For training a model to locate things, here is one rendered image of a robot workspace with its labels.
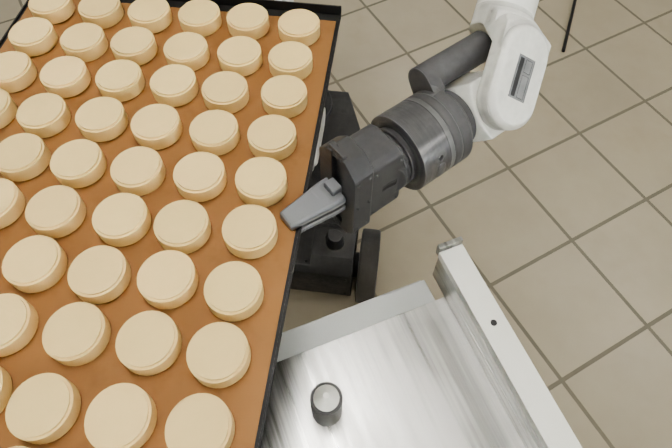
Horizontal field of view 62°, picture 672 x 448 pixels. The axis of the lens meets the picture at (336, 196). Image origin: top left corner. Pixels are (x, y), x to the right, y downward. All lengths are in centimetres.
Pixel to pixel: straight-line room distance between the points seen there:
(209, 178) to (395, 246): 116
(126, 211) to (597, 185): 161
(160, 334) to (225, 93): 27
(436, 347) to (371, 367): 8
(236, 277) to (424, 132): 23
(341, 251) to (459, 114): 88
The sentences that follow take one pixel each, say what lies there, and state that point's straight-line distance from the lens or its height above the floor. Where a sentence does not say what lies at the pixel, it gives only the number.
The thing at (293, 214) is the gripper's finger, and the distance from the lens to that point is 53.
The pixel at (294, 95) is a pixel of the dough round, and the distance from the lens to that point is 61.
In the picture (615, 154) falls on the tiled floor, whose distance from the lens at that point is 205.
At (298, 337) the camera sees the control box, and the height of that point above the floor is 84.
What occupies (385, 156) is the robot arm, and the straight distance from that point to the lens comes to 53.
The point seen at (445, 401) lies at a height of 84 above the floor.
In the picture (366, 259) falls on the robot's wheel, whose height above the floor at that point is 20.
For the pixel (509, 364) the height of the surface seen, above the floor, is 90.
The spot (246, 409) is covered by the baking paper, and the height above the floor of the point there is 100.
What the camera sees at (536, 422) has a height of 90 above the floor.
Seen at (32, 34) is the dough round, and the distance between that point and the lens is 77.
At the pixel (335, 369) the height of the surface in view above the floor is 84.
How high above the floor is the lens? 147
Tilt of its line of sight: 57 degrees down
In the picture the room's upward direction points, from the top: straight up
